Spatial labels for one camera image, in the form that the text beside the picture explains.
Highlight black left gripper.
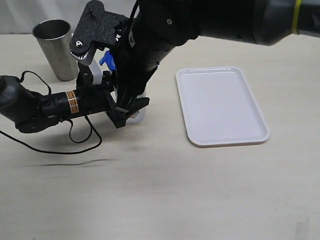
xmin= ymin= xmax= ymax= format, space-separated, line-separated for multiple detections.
xmin=101 ymin=71 xmax=127 ymax=129

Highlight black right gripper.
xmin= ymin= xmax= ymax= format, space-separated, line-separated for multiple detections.
xmin=113 ymin=44 xmax=160 ymax=118

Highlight clear plastic tall container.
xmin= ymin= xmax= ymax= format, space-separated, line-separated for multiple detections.
xmin=114 ymin=89 xmax=147 ymax=124

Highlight blue plastic container lid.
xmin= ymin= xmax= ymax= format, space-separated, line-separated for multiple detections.
xmin=99 ymin=50 xmax=117 ymax=72

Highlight stainless steel tumbler cup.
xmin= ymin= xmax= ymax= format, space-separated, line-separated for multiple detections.
xmin=32 ymin=19 xmax=79 ymax=82

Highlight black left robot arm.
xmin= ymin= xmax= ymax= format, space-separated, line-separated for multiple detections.
xmin=0 ymin=71 xmax=133 ymax=134

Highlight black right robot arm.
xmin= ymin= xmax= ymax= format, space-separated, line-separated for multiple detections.
xmin=111 ymin=0 xmax=320 ymax=113

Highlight white rectangular plastic tray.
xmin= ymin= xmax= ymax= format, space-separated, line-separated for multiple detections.
xmin=175 ymin=66 xmax=271 ymax=148

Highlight black cable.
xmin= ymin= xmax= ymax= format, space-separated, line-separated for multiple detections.
xmin=0 ymin=70 xmax=103 ymax=154

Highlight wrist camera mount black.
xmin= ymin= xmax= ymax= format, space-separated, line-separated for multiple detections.
xmin=76 ymin=59 xmax=103 ymax=88

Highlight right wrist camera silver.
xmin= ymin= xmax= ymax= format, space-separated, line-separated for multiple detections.
xmin=69 ymin=0 xmax=129 ymax=66

